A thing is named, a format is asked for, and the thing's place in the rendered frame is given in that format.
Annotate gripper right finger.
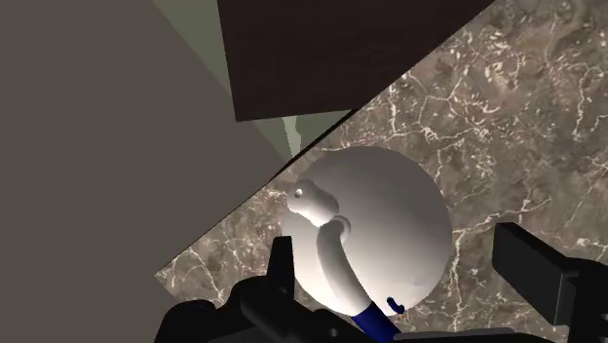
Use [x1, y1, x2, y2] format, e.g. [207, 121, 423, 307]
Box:
[491, 221, 608, 343]

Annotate white tool with blue handle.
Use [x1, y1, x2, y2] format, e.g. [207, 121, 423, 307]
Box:
[285, 179, 406, 343]

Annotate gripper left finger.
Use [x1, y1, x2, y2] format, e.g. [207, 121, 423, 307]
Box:
[154, 236, 372, 343]

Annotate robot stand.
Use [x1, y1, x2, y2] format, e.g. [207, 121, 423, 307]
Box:
[216, 0, 497, 123]

